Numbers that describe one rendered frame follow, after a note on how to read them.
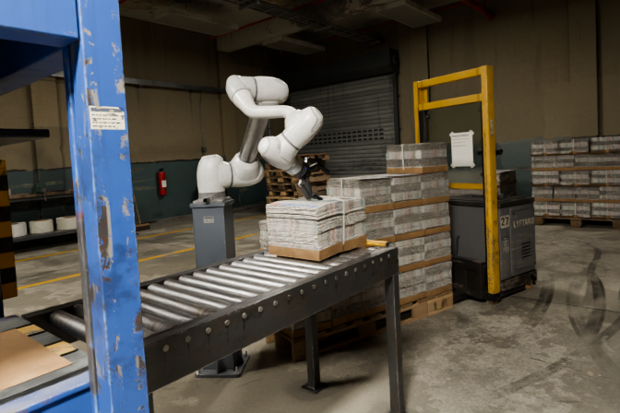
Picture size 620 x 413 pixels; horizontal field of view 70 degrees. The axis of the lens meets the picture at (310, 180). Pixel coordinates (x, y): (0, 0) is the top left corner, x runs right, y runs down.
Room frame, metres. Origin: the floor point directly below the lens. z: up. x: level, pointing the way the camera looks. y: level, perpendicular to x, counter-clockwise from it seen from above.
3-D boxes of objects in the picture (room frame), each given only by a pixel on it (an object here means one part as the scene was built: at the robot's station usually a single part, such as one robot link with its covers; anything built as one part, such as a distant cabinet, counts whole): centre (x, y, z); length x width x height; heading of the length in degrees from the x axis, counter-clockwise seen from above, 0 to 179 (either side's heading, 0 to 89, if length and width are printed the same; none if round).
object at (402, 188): (3.29, -0.59, 0.95); 0.38 x 0.29 x 0.23; 34
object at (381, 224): (3.06, -0.23, 0.42); 1.17 x 0.39 x 0.83; 123
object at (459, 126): (3.70, -1.22, 1.28); 0.57 x 0.01 x 0.65; 33
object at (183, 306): (1.40, 0.47, 0.77); 0.47 x 0.05 x 0.05; 50
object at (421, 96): (3.97, -1.03, 0.97); 0.09 x 0.09 x 1.75; 33
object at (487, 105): (3.42, -1.38, 0.97); 0.09 x 0.09 x 1.75; 33
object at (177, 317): (1.35, 0.51, 0.77); 0.47 x 0.05 x 0.05; 50
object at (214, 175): (2.60, 0.57, 1.17); 0.18 x 0.16 x 0.22; 118
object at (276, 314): (1.49, 0.06, 0.74); 1.34 x 0.05 x 0.12; 140
